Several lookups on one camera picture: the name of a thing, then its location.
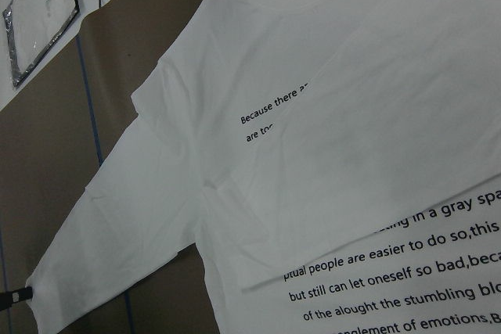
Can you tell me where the clear bag with black border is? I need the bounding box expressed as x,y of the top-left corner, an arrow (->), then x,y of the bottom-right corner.
2,0 -> 79,88

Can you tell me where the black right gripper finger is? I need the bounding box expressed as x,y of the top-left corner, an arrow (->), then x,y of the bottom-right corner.
0,286 -> 32,309

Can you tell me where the white long-sleeve printed shirt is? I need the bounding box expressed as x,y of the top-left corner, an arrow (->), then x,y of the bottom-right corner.
27,0 -> 500,333

